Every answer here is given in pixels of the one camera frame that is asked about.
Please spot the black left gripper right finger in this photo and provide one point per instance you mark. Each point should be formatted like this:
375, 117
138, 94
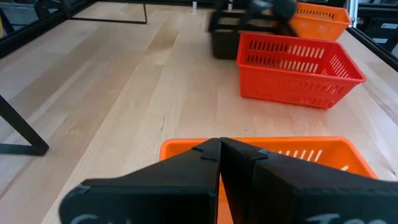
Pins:
311, 199

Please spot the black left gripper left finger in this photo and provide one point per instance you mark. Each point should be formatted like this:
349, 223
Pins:
161, 193

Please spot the orange plastic basket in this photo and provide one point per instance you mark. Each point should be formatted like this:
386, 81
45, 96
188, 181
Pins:
320, 28
329, 155

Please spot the black plastic basket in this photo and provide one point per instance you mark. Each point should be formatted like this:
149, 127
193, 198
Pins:
224, 46

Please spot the red plastic basket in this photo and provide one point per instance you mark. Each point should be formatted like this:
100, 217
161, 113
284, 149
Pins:
280, 84

